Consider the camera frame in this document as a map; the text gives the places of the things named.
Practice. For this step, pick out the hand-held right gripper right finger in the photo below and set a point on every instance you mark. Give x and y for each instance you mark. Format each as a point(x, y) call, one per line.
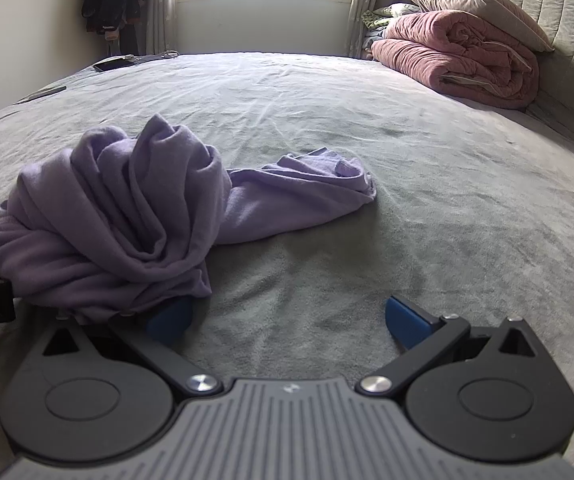
point(404, 322)

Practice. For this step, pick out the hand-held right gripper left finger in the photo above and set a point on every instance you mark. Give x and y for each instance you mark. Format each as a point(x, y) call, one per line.
point(169, 321)

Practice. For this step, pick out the purple pants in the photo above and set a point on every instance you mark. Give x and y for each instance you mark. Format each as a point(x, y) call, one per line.
point(117, 220)

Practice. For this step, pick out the grey bed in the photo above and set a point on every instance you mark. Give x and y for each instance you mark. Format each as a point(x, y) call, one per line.
point(367, 160)

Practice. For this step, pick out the black phone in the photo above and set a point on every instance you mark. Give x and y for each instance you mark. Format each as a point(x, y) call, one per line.
point(42, 94)

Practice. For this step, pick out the tablet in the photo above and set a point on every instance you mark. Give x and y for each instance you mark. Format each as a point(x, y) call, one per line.
point(112, 64)

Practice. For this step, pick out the pink folded quilt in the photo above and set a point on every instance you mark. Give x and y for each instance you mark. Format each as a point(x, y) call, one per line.
point(457, 60)

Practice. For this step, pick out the grey blue cloth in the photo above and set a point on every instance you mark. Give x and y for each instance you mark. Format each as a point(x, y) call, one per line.
point(373, 42)

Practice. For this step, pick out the green floral pillow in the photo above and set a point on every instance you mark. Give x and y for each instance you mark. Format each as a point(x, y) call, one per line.
point(392, 12)

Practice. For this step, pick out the pink pillow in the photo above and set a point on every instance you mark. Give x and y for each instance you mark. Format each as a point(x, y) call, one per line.
point(492, 10)

